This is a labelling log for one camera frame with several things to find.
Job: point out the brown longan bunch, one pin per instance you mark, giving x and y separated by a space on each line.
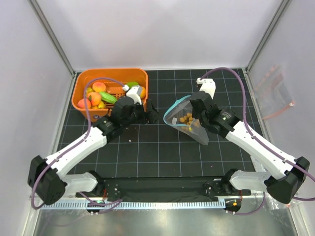
187 122

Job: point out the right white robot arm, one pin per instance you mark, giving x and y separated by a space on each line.
283 175

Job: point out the yellow orange mango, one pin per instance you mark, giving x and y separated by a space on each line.
142 92

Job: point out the peach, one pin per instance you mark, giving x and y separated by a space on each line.
94 98
99 87
84 103

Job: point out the yellow starfruit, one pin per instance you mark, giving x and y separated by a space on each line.
89 90

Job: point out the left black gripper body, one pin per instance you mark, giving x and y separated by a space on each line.
138 116

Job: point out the peach at front left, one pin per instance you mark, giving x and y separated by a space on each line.
84 103

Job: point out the clear zip top bag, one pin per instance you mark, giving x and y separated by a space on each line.
179 116

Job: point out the yellow banana bunch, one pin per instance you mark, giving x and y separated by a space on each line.
101 105

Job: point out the peach in middle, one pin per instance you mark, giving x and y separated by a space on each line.
94 98

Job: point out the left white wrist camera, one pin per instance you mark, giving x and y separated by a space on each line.
134 92

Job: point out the orange plastic basket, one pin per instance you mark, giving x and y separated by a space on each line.
123 75

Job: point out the black grid mat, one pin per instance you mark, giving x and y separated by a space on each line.
158 150

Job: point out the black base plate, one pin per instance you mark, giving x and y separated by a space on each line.
164 189

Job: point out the slotted cable duct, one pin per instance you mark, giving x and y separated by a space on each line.
85 204

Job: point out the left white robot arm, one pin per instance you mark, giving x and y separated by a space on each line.
49 177

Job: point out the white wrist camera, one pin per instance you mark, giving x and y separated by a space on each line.
134 92
207 85

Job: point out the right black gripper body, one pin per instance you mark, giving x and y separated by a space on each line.
197 116

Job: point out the peach at back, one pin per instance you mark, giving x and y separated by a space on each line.
99 87

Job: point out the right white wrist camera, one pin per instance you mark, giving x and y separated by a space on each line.
207 85

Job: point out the green starfruit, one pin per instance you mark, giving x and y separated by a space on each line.
132 84

